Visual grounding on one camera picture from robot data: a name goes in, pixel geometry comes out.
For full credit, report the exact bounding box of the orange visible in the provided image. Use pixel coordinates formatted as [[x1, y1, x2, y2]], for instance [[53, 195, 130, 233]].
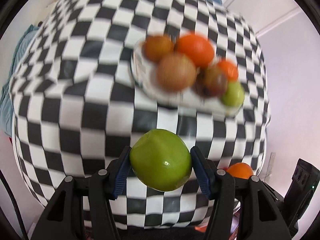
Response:
[[175, 33, 215, 68], [226, 163, 254, 179], [217, 59, 239, 81]]

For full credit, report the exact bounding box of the small green apple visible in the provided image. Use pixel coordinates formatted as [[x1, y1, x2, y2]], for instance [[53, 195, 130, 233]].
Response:
[[130, 129, 192, 192]]

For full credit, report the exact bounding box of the large green apple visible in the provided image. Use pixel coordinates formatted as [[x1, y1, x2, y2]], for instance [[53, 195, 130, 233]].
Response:
[[221, 81, 245, 107]]

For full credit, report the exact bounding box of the reddish brown apple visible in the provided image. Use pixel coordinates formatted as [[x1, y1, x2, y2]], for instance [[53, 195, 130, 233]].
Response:
[[195, 64, 228, 98]]

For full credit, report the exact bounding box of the dark red brown apple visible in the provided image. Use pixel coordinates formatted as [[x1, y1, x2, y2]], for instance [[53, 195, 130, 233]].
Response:
[[156, 53, 197, 92]]

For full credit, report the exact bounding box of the small brown orange fruit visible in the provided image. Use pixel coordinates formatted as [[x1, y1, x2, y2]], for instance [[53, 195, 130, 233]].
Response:
[[143, 35, 174, 63]]

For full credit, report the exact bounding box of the black white checkered cloth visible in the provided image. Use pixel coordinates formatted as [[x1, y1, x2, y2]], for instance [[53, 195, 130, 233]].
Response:
[[8, 0, 272, 230]]

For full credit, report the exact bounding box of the floral ceramic plate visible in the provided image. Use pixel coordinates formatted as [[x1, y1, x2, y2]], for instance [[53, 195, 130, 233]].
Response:
[[130, 39, 246, 117]]

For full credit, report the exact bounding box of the blue bedding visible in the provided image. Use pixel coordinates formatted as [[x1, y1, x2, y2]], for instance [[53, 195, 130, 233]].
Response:
[[0, 24, 41, 138]]

